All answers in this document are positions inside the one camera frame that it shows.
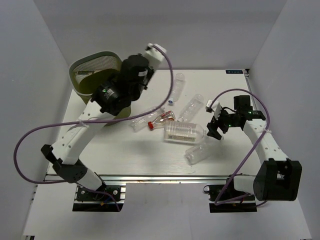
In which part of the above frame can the clear crushed bottle front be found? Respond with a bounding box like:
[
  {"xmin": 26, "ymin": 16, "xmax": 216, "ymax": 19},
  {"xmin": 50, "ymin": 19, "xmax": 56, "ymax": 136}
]
[{"xmin": 184, "ymin": 141, "xmax": 212, "ymax": 166}]

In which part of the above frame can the large clear labelled bottle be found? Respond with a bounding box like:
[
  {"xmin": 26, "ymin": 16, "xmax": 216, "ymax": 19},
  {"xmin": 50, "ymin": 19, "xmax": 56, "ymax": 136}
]
[{"xmin": 163, "ymin": 121, "xmax": 208, "ymax": 144}]

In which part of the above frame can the red cap clear bottle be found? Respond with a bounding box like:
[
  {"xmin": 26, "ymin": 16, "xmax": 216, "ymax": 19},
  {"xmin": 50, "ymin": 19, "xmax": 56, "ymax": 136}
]
[{"xmin": 147, "ymin": 110, "xmax": 176, "ymax": 131}]

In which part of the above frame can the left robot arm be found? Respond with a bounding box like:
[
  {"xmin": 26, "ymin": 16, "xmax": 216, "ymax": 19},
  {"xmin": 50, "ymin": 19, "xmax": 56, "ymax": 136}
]
[{"xmin": 41, "ymin": 49, "xmax": 164, "ymax": 200}]

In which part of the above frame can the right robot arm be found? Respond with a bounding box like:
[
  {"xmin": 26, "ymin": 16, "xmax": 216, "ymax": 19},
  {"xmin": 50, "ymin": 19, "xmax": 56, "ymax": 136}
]
[{"xmin": 205, "ymin": 95, "xmax": 302, "ymax": 205}]

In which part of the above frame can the olive green mesh bin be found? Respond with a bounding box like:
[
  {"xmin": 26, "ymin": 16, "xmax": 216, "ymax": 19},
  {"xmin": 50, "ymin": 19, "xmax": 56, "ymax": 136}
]
[{"xmin": 68, "ymin": 50, "xmax": 133, "ymax": 128}]

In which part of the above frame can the clear bottle blue cap middle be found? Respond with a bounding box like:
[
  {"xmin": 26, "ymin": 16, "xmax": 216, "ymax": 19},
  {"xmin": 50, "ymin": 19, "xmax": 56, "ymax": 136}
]
[{"xmin": 177, "ymin": 94, "xmax": 204, "ymax": 123}]

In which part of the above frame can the clear bottle blue cap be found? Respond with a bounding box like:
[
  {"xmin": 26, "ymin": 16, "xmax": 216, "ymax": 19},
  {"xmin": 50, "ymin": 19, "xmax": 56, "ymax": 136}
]
[
  {"xmin": 168, "ymin": 73, "xmax": 186, "ymax": 106},
  {"xmin": 177, "ymin": 94, "xmax": 204, "ymax": 123}
]

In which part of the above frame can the clear bottle blue cap back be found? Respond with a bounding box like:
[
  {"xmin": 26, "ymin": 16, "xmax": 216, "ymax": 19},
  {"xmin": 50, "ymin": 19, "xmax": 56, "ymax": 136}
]
[{"xmin": 168, "ymin": 73, "xmax": 186, "ymax": 106}]

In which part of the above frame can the blue label sticker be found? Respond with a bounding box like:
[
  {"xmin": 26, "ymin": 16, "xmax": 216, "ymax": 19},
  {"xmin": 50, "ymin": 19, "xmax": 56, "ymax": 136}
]
[{"xmin": 225, "ymin": 69, "xmax": 243, "ymax": 75}]

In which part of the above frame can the crushed clear bottle white cap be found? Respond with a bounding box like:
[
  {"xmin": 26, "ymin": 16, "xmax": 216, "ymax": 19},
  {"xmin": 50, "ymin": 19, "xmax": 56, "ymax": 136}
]
[{"xmin": 129, "ymin": 106, "xmax": 165, "ymax": 133}]

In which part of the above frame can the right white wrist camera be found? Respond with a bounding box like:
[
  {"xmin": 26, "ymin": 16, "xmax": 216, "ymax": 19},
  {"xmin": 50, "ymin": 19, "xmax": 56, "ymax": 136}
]
[{"xmin": 205, "ymin": 99, "xmax": 222, "ymax": 120}]

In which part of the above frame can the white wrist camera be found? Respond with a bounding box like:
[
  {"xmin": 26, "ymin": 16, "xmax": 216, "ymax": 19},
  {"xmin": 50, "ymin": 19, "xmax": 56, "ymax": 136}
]
[
  {"xmin": 205, "ymin": 99, "xmax": 222, "ymax": 120},
  {"xmin": 143, "ymin": 43, "xmax": 167, "ymax": 71}
]

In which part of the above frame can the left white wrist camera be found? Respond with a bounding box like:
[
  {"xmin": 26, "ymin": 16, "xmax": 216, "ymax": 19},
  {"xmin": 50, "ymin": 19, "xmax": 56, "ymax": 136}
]
[{"xmin": 143, "ymin": 43, "xmax": 167, "ymax": 71}]

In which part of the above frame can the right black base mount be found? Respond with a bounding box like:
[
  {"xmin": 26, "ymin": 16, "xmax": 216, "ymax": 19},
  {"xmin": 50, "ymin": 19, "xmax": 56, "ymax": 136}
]
[{"xmin": 203, "ymin": 183, "xmax": 258, "ymax": 214}]

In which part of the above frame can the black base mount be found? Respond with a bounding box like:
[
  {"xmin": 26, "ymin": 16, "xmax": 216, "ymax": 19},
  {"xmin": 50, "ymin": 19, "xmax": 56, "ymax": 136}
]
[
  {"xmin": 72, "ymin": 185, "xmax": 126, "ymax": 213},
  {"xmin": 203, "ymin": 183, "xmax": 258, "ymax": 214}
]

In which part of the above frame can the aluminium front rail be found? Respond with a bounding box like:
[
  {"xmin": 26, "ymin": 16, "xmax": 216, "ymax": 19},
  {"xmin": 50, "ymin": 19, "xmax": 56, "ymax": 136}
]
[{"xmin": 43, "ymin": 173, "xmax": 236, "ymax": 185}]

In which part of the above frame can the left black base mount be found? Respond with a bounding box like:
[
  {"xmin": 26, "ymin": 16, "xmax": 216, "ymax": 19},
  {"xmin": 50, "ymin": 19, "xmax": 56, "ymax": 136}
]
[{"xmin": 72, "ymin": 185, "xmax": 126, "ymax": 213}]

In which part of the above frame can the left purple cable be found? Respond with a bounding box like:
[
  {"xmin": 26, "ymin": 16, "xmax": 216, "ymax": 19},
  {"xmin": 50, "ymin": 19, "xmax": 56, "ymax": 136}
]
[{"xmin": 13, "ymin": 46, "xmax": 176, "ymax": 185}]

